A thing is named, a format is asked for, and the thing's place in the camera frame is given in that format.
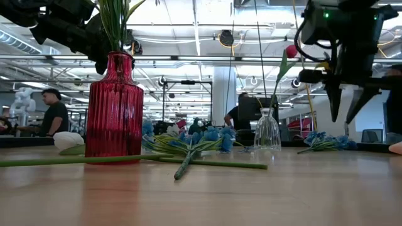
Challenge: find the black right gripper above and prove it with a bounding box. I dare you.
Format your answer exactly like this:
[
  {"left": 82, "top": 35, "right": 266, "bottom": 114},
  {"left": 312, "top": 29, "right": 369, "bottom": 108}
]
[{"left": 298, "top": 40, "right": 388, "bottom": 124}]

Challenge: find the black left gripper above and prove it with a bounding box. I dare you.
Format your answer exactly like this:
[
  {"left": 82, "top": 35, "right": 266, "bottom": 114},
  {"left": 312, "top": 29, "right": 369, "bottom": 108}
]
[{"left": 30, "top": 12, "right": 111, "bottom": 76}]

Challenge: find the blue artificial flower bunch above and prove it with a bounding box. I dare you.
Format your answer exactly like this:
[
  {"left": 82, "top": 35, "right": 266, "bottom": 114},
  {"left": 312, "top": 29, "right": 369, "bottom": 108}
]
[
  {"left": 296, "top": 131, "right": 359, "bottom": 155},
  {"left": 141, "top": 121, "right": 252, "bottom": 181}
]

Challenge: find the red artificial tulip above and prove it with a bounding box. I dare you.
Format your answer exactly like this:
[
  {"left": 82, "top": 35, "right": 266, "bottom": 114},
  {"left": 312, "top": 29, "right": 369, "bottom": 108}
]
[
  {"left": 266, "top": 44, "right": 299, "bottom": 148},
  {"left": 0, "top": 153, "right": 175, "bottom": 168}
]

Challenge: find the white artificial tulip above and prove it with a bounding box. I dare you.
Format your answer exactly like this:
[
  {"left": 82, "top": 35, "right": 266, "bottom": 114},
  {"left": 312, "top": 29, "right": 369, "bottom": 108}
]
[{"left": 53, "top": 131, "right": 269, "bottom": 171}]

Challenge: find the red ribbed glass vase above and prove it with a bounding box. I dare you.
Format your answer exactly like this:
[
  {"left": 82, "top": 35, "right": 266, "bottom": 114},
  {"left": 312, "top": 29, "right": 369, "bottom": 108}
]
[{"left": 84, "top": 51, "right": 144, "bottom": 166}]

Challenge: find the clear glass vase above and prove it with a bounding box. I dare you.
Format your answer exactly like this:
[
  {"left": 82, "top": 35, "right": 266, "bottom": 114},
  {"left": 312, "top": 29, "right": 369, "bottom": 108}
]
[{"left": 253, "top": 107, "right": 282, "bottom": 151}]

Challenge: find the grey office chair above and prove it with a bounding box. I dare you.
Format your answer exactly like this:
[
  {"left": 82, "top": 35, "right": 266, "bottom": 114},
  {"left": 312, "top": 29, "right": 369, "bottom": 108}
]
[{"left": 361, "top": 129, "right": 384, "bottom": 144}]

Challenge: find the red rack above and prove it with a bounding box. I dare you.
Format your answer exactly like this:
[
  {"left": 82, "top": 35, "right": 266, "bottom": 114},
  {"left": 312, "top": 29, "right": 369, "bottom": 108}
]
[{"left": 287, "top": 116, "right": 313, "bottom": 141}]

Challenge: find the person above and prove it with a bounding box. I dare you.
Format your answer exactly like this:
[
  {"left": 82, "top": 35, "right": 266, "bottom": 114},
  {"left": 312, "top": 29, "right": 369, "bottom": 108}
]
[
  {"left": 17, "top": 88, "right": 70, "bottom": 137},
  {"left": 223, "top": 92, "right": 256, "bottom": 132}
]

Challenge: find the white humanoid robot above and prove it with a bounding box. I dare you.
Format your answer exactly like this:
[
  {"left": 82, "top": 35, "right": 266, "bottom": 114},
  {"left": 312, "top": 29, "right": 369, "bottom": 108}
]
[{"left": 9, "top": 87, "right": 37, "bottom": 127}]

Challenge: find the black monitor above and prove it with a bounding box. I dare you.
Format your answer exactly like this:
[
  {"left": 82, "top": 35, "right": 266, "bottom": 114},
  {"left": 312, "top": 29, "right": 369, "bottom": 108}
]
[{"left": 237, "top": 96, "right": 279, "bottom": 122}]

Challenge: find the black hanging cable reel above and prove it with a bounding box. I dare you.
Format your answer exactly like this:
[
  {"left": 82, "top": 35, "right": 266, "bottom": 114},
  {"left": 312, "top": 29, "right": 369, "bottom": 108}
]
[
  {"left": 219, "top": 30, "right": 235, "bottom": 47},
  {"left": 124, "top": 30, "right": 144, "bottom": 56}
]

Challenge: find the yellow cable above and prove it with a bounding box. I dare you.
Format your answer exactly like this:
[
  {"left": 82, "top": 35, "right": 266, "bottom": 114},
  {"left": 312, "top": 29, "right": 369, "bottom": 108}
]
[{"left": 293, "top": 0, "right": 318, "bottom": 132}]

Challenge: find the black frame stand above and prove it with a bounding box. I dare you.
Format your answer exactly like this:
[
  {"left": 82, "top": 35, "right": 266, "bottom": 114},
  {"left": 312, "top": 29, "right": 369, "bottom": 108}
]
[{"left": 161, "top": 80, "right": 214, "bottom": 126}]

